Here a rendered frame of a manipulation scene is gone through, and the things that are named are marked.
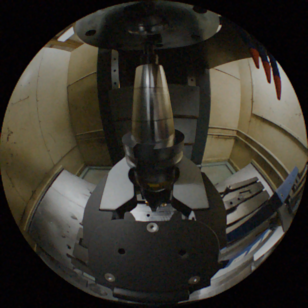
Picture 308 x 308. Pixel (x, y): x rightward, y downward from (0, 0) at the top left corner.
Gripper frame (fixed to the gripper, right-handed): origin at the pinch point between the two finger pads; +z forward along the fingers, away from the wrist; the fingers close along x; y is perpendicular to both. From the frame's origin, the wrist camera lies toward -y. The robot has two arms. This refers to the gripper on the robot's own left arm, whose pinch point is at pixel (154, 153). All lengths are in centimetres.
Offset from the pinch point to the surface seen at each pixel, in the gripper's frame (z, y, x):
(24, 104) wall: 19, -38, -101
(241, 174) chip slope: 37, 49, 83
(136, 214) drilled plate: 4.1, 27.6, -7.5
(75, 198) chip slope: 19, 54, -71
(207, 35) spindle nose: -0.6, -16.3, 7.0
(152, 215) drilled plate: 3.7, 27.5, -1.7
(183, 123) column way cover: 41.9, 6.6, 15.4
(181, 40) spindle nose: 2.4, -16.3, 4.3
